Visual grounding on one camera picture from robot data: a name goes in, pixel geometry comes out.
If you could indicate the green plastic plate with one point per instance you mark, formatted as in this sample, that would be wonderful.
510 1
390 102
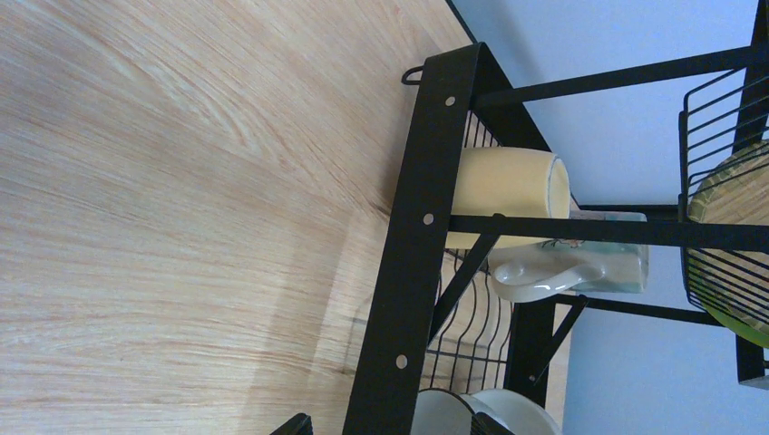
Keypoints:
741 329

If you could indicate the plain white bowl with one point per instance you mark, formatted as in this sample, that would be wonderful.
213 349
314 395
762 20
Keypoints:
520 414

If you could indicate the black rimmed white bowl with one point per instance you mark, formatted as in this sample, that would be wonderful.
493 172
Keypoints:
441 412

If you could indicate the yellow ceramic mug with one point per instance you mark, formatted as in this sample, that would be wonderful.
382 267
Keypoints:
514 182

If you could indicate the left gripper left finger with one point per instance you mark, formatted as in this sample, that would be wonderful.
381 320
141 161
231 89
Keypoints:
299 424

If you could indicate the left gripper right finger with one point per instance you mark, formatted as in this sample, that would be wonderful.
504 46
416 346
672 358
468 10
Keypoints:
484 424

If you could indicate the black wire dish rack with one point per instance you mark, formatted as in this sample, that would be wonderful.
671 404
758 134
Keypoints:
430 256

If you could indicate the woven bamboo plate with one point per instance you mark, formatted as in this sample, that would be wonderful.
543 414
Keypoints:
733 275

